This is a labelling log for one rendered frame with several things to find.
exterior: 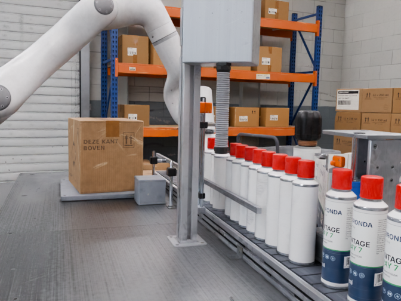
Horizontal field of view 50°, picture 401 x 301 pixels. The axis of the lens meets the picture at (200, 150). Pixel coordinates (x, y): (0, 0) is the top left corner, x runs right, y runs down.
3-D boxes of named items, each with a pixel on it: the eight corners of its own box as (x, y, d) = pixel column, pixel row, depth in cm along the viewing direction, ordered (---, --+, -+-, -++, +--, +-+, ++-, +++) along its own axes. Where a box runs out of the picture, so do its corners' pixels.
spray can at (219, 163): (230, 211, 127) (233, 141, 125) (212, 211, 127) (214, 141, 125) (229, 206, 132) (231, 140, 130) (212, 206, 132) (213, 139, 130)
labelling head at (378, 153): (409, 275, 81) (420, 137, 78) (350, 282, 77) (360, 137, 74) (360, 250, 94) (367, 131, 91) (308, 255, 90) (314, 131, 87)
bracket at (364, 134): (417, 139, 78) (418, 134, 78) (366, 139, 75) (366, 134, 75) (367, 134, 91) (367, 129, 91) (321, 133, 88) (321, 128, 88)
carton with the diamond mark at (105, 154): (142, 190, 169) (144, 120, 166) (80, 194, 159) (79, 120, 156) (123, 177, 196) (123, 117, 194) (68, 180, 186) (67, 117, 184)
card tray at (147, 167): (190, 179, 207) (190, 171, 207) (135, 181, 199) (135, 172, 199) (174, 169, 236) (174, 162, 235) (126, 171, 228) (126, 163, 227)
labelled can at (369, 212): (388, 308, 68) (398, 178, 66) (361, 312, 66) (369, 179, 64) (366, 294, 73) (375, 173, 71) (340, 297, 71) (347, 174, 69)
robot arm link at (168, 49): (132, 53, 145) (175, 132, 153) (167, 36, 135) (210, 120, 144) (147, 45, 151) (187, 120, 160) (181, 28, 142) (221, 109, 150)
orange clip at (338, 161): (345, 168, 85) (346, 156, 85) (336, 168, 85) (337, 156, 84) (336, 165, 88) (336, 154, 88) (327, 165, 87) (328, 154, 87)
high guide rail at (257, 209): (261, 214, 98) (261, 207, 97) (256, 214, 97) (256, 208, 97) (158, 156, 199) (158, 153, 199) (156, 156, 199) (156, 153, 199)
